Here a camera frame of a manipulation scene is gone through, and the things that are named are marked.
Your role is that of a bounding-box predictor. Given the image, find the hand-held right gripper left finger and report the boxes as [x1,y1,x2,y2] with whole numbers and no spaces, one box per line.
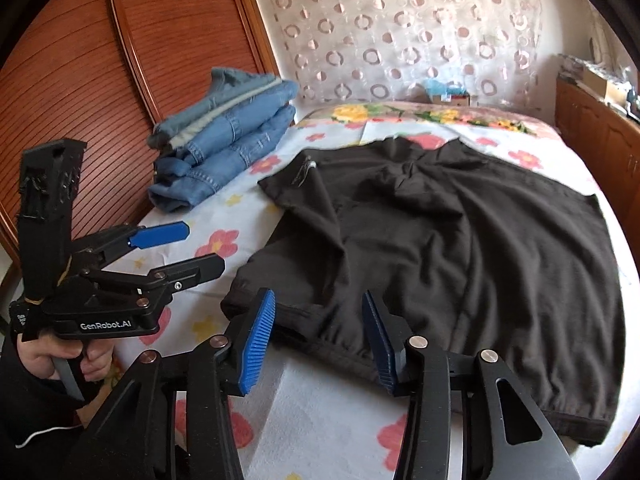
[65,288,277,480]

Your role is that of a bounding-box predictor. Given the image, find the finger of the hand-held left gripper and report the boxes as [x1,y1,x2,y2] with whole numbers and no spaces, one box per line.
[69,220,191,275]
[80,253,226,309]

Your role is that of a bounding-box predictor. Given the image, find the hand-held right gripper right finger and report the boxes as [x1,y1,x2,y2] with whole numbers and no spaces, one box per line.
[361,289,584,480]

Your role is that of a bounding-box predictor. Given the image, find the black pants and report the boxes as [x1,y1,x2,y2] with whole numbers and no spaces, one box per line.
[220,136,627,448]

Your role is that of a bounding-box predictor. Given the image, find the person's left forearm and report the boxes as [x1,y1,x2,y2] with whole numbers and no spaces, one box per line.
[0,342,103,480]

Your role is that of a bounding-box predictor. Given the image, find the person's left hand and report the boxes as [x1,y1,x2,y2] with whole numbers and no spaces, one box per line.
[16,335,115,386]

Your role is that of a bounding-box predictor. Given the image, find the dark blue jeans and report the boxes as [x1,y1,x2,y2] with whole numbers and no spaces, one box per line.
[146,105,297,214]

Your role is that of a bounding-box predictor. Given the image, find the white strawberry flower blanket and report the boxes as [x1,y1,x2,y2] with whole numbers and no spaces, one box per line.
[75,115,640,480]

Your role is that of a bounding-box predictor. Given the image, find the wooden ribbed headboard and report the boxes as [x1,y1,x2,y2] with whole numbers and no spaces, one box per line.
[0,0,281,261]

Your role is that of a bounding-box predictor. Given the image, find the medium blue jeans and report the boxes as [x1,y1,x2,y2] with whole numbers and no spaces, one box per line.
[170,81,301,171]

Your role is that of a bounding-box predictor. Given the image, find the light blue jeans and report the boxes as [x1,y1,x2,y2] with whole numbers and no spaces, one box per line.
[152,66,281,148]

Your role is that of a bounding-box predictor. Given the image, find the yellow flower bed cover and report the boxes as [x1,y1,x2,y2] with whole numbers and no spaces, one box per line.
[295,101,563,143]

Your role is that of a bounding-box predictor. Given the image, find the small cardboard box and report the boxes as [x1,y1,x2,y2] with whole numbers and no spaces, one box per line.
[431,91,472,106]

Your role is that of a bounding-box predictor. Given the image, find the cardboard box with blue bag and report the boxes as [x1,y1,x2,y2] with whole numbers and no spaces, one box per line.
[421,78,468,99]

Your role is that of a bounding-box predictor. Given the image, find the wooden sideboard cabinet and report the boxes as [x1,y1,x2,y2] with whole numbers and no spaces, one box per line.
[555,75,640,222]

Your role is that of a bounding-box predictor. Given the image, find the circle patterned curtain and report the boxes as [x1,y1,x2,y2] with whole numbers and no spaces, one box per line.
[250,0,547,106]

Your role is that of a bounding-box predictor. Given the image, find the large cardboard box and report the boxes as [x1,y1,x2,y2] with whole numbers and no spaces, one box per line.
[581,66,627,107]

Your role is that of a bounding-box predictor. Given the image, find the white cord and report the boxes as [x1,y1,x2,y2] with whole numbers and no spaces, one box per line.
[14,422,83,449]

